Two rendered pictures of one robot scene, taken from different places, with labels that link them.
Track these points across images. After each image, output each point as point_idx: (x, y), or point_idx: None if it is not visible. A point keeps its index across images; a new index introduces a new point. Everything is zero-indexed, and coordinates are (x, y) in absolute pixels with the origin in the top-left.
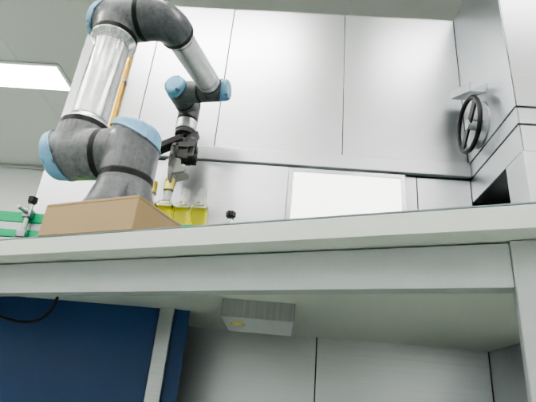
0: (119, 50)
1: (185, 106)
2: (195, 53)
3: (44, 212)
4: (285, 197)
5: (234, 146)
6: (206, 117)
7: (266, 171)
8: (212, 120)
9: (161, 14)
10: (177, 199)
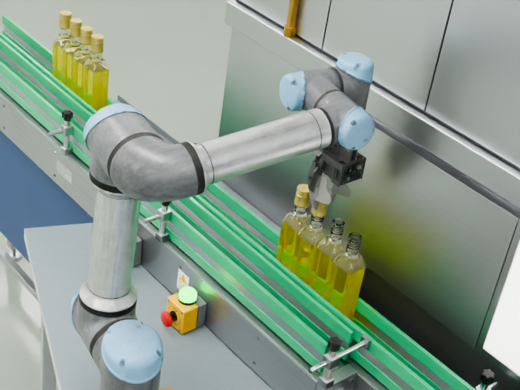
0: (117, 213)
1: None
2: (234, 176)
3: (233, 120)
4: (500, 268)
5: (453, 123)
6: (422, 43)
7: (483, 207)
8: (429, 54)
9: (138, 196)
10: (360, 189)
